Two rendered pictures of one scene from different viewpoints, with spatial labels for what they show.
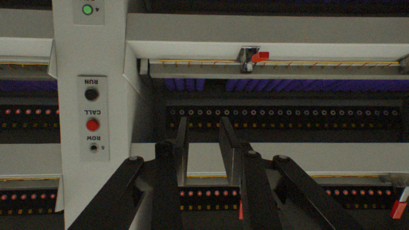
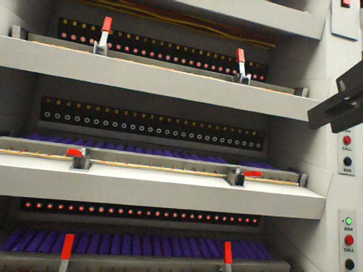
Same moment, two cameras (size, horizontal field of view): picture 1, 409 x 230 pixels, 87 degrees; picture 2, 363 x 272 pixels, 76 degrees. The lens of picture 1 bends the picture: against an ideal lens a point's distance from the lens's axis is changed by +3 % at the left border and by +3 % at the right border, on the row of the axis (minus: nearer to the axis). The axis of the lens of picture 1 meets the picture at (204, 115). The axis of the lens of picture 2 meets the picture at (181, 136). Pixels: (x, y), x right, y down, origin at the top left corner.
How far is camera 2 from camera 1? 0.29 m
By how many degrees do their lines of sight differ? 15
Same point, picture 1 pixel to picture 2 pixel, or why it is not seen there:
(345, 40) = (162, 184)
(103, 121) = (340, 141)
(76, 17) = (354, 216)
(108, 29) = (336, 206)
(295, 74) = (187, 161)
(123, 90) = (328, 162)
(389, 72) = (98, 153)
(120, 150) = not seen: hidden behind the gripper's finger
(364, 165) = (150, 71)
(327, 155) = (180, 86)
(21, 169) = not seen: outside the picture
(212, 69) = not seen: hidden behind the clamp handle
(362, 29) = (143, 193)
